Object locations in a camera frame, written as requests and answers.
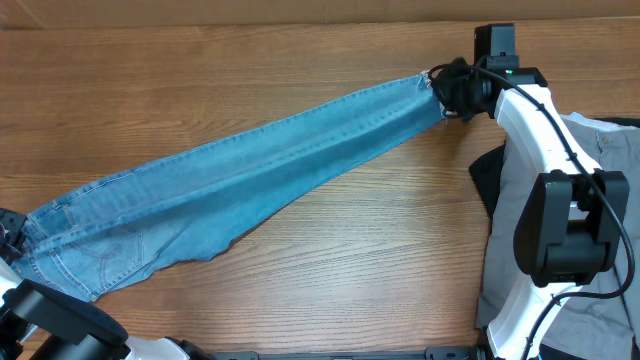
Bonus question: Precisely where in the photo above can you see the light blue denim jeans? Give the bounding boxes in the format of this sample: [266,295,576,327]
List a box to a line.
[11,74,442,301]

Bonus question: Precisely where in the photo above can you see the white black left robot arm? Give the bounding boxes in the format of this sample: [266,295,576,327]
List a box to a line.
[1,209,213,360]

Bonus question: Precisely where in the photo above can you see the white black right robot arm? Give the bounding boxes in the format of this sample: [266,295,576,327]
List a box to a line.
[427,57,635,359]

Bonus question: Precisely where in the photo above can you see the black garment under grey trousers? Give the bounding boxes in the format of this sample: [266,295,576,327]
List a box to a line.
[469,112,639,220]

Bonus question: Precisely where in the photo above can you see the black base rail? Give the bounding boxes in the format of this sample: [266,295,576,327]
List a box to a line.
[211,346,492,360]

